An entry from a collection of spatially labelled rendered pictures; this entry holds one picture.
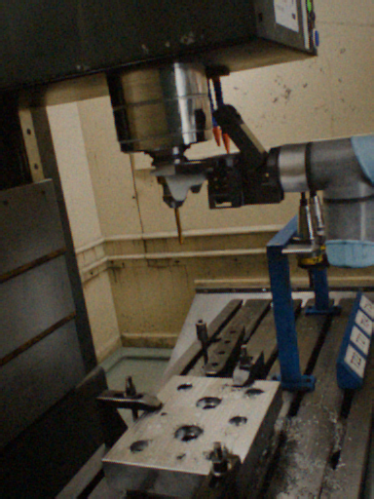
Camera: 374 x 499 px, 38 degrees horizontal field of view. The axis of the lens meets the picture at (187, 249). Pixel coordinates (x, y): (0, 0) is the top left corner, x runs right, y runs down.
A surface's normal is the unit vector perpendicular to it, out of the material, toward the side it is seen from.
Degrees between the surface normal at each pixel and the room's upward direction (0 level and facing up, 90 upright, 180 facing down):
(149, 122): 90
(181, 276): 90
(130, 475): 90
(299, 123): 90
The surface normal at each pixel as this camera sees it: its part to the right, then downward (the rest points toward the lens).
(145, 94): -0.18, 0.25
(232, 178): -0.38, 0.26
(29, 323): 0.91, -0.04
